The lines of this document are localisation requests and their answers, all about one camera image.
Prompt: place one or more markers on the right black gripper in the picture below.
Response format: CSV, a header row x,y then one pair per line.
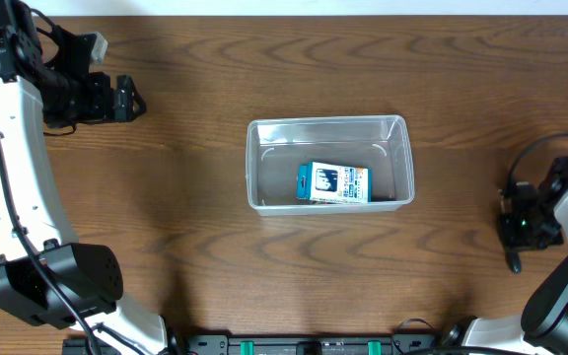
x,y
515,242

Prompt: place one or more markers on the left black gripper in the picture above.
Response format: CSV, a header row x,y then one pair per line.
x,y
117,99

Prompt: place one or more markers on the black yellow screwdriver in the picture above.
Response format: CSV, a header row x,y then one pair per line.
x,y
513,262

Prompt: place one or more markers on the small black-handled claw hammer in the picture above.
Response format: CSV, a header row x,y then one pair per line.
x,y
382,198

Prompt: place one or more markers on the clear plastic storage container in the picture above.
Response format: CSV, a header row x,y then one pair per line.
x,y
276,148

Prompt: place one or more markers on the blue white cardboard box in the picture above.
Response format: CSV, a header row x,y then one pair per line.
x,y
334,184

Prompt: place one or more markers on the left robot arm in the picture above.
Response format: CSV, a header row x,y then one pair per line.
x,y
50,83

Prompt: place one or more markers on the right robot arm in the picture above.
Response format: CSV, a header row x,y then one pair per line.
x,y
542,326

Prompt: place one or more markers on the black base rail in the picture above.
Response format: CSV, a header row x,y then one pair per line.
x,y
224,345

